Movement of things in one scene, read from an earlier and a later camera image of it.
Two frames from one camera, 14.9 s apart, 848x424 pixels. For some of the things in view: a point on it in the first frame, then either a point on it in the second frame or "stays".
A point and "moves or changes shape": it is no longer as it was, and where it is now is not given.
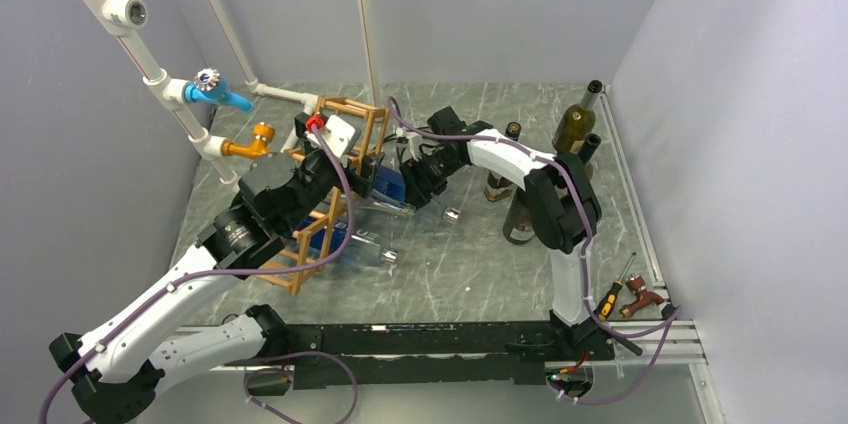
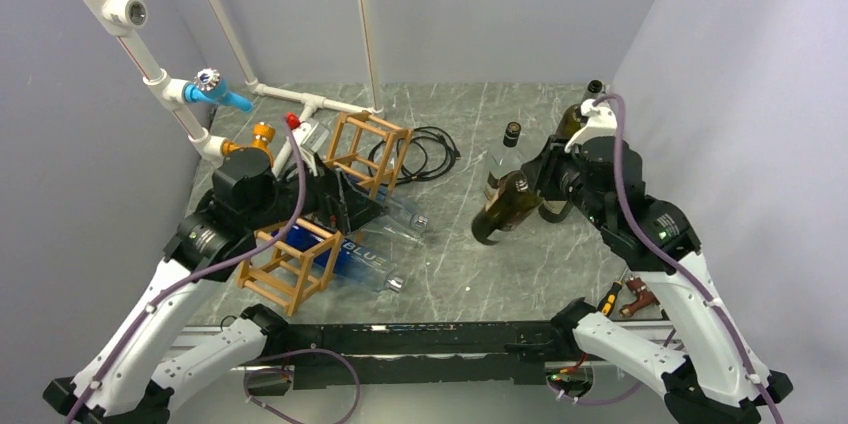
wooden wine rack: (337, 128) moves or changes shape
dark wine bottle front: (519, 226) -> (510, 202)
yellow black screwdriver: (608, 303) stays
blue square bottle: (327, 236) -> (350, 260)
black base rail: (441, 354) stays
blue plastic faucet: (209, 87) stays
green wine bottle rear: (577, 121) stays
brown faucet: (637, 283) stays
